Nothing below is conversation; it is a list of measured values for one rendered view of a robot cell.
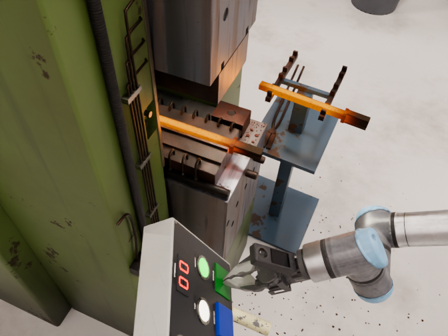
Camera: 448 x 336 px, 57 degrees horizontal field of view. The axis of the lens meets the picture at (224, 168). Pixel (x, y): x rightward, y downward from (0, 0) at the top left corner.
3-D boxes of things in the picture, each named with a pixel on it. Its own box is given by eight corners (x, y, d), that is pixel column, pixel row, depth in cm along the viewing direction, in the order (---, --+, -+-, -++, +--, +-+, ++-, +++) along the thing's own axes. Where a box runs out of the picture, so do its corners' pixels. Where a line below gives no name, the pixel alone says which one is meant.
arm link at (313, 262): (325, 270, 87) (316, 230, 93) (303, 275, 89) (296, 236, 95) (336, 284, 93) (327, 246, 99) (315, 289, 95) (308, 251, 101)
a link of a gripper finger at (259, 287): (242, 295, 97) (277, 287, 94) (239, 293, 96) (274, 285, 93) (241, 277, 100) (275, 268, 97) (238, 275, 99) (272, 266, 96)
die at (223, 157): (237, 145, 142) (239, 128, 136) (215, 188, 130) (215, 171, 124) (132, 109, 151) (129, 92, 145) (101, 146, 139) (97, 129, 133)
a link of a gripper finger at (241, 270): (231, 287, 104) (265, 279, 101) (221, 279, 100) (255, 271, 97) (231, 276, 106) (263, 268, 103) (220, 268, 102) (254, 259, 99)
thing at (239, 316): (271, 325, 136) (273, 319, 132) (266, 340, 133) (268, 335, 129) (154, 274, 145) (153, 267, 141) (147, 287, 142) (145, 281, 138)
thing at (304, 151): (341, 114, 189) (342, 111, 187) (314, 175, 166) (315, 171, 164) (280, 93, 196) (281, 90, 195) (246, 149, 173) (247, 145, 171)
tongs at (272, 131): (297, 65, 207) (297, 63, 206) (305, 67, 206) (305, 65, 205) (260, 147, 171) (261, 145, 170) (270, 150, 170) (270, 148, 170)
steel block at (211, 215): (255, 193, 184) (267, 123, 149) (222, 265, 162) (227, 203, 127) (146, 154, 196) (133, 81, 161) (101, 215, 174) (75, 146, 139)
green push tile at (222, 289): (229, 272, 106) (215, 262, 101) (231, 301, 101) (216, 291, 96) (223, 274, 107) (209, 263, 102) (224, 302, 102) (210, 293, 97)
